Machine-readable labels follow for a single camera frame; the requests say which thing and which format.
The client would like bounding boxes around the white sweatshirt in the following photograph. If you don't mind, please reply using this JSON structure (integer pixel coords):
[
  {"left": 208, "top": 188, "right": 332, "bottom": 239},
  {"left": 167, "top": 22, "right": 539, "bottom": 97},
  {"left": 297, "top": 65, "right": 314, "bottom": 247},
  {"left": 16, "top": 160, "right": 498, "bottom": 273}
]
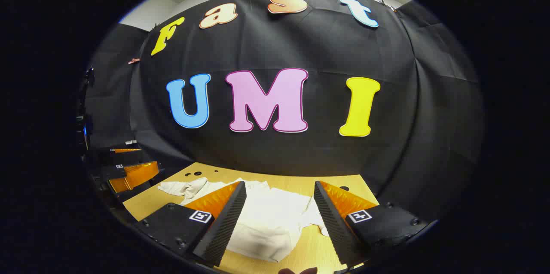
[{"left": 158, "top": 177, "right": 329, "bottom": 263}]

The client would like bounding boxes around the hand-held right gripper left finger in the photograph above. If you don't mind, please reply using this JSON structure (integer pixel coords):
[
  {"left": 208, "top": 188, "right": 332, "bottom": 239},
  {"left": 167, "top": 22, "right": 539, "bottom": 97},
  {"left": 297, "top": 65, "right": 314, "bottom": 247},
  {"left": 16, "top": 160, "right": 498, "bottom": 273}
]
[{"left": 133, "top": 181, "right": 248, "bottom": 267}]

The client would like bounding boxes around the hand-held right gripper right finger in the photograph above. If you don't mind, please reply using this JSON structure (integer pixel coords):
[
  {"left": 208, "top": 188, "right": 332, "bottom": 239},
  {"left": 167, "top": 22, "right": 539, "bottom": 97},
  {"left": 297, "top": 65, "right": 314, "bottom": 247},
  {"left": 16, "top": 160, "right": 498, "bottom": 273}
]
[{"left": 314, "top": 181, "right": 430, "bottom": 266}]

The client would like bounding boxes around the black backdrop cloth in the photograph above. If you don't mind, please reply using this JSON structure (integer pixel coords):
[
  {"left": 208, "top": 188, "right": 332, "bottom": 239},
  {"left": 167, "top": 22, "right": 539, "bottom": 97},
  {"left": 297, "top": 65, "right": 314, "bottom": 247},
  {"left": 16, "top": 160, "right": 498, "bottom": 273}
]
[{"left": 82, "top": 0, "right": 486, "bottom": 223}]

